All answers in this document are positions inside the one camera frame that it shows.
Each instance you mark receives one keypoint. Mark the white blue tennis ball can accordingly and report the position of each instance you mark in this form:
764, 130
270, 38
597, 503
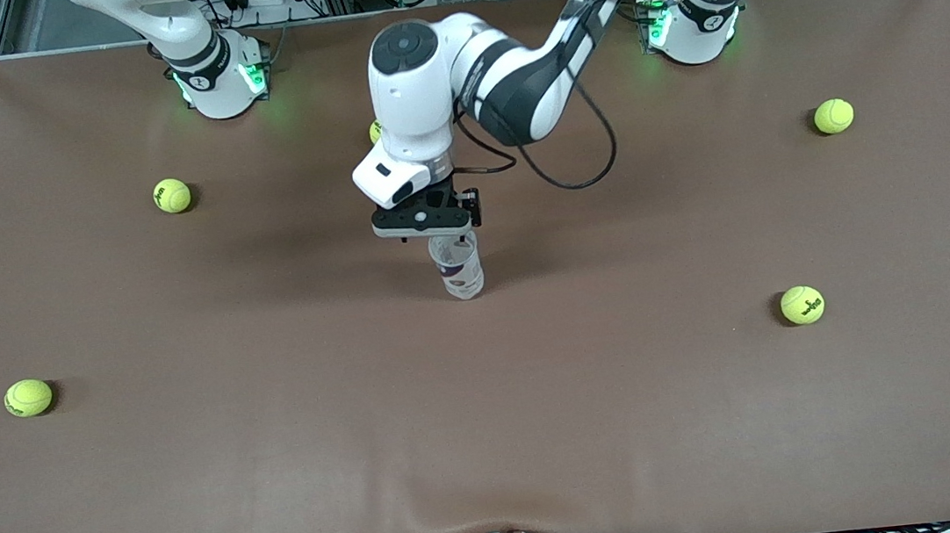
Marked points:
463, 277

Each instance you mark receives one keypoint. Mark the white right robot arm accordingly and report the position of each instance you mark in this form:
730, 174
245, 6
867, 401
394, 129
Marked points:
216, 73

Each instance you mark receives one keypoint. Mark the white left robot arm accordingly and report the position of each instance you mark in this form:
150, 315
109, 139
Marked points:
412, 88

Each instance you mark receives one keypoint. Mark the yellow tennis ball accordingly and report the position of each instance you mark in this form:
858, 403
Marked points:
833, 116
28, 397
375, 132
802, 304
172, 195

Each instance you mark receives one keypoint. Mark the brown table mat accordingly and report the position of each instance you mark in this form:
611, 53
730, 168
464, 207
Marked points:
490, 406

